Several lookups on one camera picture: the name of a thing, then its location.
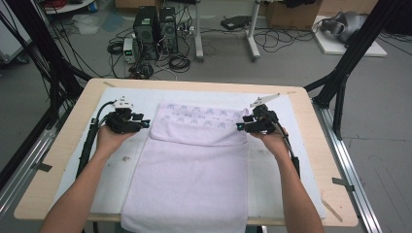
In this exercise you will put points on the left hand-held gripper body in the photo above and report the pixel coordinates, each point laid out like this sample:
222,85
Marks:
121,123

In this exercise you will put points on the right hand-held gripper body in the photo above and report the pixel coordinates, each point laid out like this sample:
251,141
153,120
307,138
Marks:
265,121

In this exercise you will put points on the lilac printed towel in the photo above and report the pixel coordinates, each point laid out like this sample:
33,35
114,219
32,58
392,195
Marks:
188,181

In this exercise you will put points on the person's left hand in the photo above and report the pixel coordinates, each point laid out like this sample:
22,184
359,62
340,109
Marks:
107,140

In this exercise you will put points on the person's right hand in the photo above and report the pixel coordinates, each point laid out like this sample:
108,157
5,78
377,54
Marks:
275,142

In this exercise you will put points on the beige tape piece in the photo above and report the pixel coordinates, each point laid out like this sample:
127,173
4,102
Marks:
291,92
109,83

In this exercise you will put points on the white grid foam mat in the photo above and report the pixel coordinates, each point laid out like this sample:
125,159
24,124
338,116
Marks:
200,95

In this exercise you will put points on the white bench power supply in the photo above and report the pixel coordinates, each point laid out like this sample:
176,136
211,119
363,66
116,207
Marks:
129,50

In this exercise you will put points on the black computer tower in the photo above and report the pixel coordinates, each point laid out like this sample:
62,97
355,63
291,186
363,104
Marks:
168,30
145,32

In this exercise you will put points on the black tape piece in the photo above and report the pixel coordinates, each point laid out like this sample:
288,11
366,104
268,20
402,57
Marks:
343,183
42,167

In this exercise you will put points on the black flat device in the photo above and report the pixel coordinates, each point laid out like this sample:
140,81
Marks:
235,22

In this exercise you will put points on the blue floor sheet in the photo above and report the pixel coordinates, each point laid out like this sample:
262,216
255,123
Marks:
114,22

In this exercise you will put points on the clear plastic bag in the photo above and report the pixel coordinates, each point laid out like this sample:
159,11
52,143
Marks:
85,25

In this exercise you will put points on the brown cardboard box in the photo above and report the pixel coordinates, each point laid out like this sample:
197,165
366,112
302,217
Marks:
291,17

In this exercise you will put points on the thin wooden stick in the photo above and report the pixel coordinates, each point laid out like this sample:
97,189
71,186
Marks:
332,210

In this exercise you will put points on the white floor board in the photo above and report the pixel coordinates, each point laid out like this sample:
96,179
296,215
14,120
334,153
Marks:
366,50

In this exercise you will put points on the round white table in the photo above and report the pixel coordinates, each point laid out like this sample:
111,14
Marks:
74,7

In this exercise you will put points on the grey black bag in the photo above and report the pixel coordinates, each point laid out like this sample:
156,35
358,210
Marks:
346,24

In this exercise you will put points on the white cabinet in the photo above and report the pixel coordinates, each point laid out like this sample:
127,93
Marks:
11,42

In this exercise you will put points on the aluminium frame rail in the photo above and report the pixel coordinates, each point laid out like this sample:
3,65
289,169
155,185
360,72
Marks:
30,158
336,145

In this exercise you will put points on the white metal desk frame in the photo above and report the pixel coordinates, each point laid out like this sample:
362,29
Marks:
198,32

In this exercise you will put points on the black metal frame strut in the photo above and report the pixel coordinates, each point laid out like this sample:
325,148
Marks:
356,48
42,42

